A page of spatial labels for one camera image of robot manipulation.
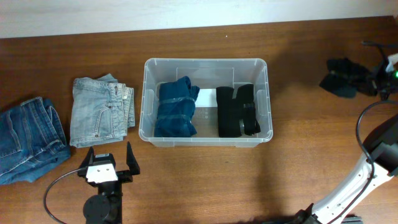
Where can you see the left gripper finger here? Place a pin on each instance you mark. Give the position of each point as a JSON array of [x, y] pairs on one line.
[[131, 161], [88, 160]]

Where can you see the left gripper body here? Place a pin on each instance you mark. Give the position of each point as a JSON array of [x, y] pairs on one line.
[[124, 175]]

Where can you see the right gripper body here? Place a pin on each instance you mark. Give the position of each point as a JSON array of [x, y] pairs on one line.
[[385, 83]]

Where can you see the dark navy garment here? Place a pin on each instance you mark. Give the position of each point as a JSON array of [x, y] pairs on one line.
[[346, 78]]

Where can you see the light blue jeans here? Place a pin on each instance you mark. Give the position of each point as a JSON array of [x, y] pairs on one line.
[[102, 112]]

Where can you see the teal blue garment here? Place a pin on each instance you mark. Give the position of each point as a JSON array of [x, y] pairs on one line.
[[176, 109]]

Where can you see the clear plastic storage bin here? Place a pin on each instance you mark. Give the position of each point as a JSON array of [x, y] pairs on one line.
[[206, 73]]

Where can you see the black garment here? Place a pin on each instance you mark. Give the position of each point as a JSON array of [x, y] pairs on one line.
[[236, 111]]

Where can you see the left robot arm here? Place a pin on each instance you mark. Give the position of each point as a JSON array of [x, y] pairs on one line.
[[106, 205]]

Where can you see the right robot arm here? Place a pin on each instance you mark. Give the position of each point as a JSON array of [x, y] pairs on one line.
[[378, 162]]

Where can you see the dark blue folded jeans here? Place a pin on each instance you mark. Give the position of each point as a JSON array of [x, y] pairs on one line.
[[32, 141]]

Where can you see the white label in bin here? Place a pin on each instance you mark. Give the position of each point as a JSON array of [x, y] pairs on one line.
[[206, 99]]

